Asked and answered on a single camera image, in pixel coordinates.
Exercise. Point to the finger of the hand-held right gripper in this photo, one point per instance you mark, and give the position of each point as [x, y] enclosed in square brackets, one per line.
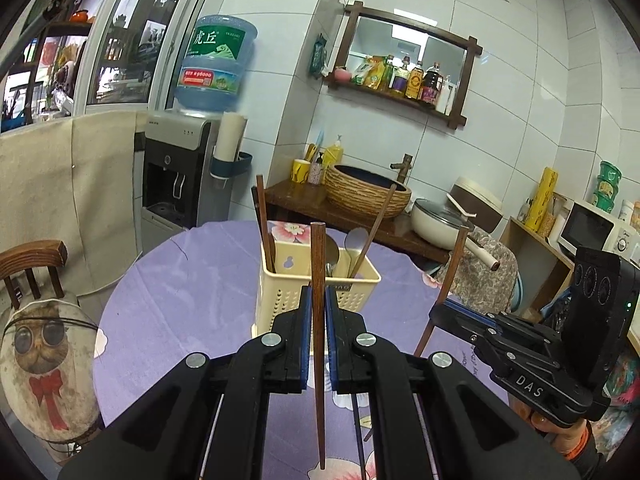
[460, 325]
[470, 311]

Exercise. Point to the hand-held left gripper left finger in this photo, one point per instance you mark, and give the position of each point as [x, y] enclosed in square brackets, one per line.
[306, 340]

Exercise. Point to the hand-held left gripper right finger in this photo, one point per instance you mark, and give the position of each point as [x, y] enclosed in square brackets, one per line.
[331, 340]

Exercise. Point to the cream perforated utensil holder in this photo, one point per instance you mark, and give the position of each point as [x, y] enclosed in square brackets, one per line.
[285, 300]

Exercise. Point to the brown wooden chopstick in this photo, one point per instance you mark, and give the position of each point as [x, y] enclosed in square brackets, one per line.
[318, 260]
[261, 210]
[454, 265]

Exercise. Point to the black chopstick with gold band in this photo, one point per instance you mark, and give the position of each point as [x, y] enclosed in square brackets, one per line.
[270, 255]

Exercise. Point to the metal spoon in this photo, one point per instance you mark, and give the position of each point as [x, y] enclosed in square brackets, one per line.
[356, 242]
[332, 255]

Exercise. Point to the dark brown chopstick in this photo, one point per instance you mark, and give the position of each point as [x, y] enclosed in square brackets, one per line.
[380, 215]

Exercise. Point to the person's right forearm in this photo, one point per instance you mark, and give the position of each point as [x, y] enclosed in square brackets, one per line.
[595, 465]

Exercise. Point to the person's right hand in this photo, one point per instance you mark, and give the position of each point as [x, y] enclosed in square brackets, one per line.
[555, 430]

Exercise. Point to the floral cloth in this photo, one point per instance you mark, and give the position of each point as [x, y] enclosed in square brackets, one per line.
[480, 275]

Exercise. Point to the colourful patterned cloth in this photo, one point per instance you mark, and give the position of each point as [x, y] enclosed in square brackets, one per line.
[624, 380]

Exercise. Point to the wooden side shelf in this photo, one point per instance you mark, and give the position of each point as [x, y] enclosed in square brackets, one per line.
[530, 260]

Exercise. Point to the white microwave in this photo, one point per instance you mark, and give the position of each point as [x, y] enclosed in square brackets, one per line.
[585, 230]

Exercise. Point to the cream pan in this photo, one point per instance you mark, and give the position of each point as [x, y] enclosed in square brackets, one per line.
[435, 232]

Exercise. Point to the glass pan lid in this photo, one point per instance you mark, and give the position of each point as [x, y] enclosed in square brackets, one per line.
[440, 212]

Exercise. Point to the white jar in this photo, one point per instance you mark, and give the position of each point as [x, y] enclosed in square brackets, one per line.
[627, 210]

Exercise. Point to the cream and brown pot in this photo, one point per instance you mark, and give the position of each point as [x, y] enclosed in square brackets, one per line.
[480, 200]

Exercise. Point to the purple floral tablecloth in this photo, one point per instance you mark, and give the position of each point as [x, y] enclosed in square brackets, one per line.
[200, 280]

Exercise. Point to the yellow packet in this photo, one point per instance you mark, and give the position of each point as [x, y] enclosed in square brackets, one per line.
[542, 195]

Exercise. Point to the orange wristband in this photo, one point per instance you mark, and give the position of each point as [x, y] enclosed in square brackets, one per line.
[577, 447]

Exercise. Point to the wooden washstand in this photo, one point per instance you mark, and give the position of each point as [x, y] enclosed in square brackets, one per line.
[290, 200]

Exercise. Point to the woven basin sink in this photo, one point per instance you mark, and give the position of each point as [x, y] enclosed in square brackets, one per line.
[365, 195]

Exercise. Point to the bamboo faucet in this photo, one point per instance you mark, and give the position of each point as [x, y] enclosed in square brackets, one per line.
[402, 166]

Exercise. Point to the soap dispenser bottle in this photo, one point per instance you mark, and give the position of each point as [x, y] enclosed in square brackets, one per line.
[316, 172]

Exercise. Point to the yellow mug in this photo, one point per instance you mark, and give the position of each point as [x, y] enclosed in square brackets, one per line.
[300, 171]

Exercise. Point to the yellow detergent bottle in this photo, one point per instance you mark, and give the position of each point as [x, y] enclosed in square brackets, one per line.
[334, 155]

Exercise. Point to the blue cup holder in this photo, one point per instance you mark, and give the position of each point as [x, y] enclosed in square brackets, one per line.
[235, 166]

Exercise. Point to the water dispenser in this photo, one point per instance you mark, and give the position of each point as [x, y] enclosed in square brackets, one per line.
[170, 180]

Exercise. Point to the stack of paper cups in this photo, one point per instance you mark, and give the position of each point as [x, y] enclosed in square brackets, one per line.
[231, 135]

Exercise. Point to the wooden framed mirror shelf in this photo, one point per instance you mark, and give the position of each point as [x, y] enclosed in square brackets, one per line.
[465, 85]

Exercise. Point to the row of condiment bottles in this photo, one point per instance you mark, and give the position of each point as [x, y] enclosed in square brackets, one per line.
[400, 80]

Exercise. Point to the beige cloth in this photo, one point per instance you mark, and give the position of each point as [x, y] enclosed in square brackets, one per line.
[100, 185]

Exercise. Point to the animal print chair cushion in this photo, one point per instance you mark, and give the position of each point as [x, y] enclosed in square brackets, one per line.
[50, 385]

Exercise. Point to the pink sponge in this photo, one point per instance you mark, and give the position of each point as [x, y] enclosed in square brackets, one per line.
[343, 75]

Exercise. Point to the green hanging packet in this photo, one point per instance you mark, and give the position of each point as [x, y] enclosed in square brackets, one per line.
[319, 57]

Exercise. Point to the wooden chair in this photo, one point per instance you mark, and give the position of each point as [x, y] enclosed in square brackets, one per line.
[30, 257]

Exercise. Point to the blue water jug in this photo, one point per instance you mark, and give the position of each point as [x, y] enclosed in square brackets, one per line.
[215, 65]

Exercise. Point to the dark shelf unit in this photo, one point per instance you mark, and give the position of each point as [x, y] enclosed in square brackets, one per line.
[50, 60]

